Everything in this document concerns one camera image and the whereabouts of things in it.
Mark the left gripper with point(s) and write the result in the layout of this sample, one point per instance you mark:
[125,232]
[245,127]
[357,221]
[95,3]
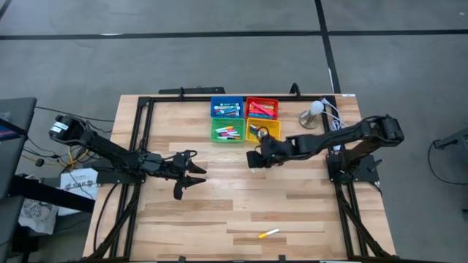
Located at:
[168,164]

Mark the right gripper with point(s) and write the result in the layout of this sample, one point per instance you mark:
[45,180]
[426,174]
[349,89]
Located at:
[274,151]

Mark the green thin marker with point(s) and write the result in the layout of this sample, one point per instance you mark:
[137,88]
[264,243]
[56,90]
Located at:
[251,133]

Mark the navy thin marker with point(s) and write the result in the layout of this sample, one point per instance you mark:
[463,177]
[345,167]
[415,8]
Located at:
[252,130]

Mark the red thin marker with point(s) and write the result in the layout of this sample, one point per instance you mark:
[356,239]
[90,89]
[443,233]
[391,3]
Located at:
[253,126]

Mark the blue highlighter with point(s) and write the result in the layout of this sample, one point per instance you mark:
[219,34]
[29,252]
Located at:
[259,116]

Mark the black thin marker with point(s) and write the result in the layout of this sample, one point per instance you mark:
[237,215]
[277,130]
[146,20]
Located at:
[234,139]

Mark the pink highlighter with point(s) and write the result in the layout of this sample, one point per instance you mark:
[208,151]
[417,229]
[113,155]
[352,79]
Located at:
[256,105]
[265,110]

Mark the pink thin marker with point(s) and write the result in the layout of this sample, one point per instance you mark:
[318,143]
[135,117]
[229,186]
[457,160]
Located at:
[234,136]

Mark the yellow highlighter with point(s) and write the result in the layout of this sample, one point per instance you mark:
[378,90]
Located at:
[270,107]

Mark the orange highlighter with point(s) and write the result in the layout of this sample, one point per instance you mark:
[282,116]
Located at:
[251,109]

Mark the orange thin marker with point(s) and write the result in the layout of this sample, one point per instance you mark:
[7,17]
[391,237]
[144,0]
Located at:
[225,128]

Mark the teal Expo marker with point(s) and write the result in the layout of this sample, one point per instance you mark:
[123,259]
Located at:
[234,109]

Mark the red Expo marker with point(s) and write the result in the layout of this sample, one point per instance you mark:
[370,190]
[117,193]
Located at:
[226,114]

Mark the blue Expo marker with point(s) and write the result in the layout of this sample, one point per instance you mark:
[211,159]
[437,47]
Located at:
[223,111]

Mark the dark green Expo marker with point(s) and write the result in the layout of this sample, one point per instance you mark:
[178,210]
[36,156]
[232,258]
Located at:
[228,104]

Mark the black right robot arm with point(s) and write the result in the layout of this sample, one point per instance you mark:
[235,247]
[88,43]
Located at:
[329,140]

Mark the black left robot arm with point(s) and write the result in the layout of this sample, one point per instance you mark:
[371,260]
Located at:
[106,149]

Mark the yellow plastic basket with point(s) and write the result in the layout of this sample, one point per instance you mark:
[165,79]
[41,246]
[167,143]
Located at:
[276,126]

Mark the white bulb lamp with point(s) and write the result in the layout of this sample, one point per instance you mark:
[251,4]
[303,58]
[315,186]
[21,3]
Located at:
[311,115]

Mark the red plastic basket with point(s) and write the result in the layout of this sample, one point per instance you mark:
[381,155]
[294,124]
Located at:
[262,99]

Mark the green plastic basket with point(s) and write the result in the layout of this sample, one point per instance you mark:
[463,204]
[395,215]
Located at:
[226,121]

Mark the blue plastic basket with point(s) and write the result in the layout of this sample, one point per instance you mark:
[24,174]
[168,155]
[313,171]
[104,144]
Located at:
[226,99]

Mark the black power strip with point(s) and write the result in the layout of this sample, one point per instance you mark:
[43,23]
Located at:
[192,90]

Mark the white paper sheet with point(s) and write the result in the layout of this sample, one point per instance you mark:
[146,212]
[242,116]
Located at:
[78,186]

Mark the black beam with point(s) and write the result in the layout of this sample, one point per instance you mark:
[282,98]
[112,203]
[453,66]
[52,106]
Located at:
[55,193]

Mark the white patterned bag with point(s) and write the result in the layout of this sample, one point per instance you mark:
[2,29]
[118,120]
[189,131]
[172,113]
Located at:
[38,215]

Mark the grey desk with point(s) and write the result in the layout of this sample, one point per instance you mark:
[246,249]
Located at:
[14,146]

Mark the black frame clamp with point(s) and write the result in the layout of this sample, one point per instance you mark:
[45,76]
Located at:
[281,258]
[295,89]
[181,91]
[180,259]

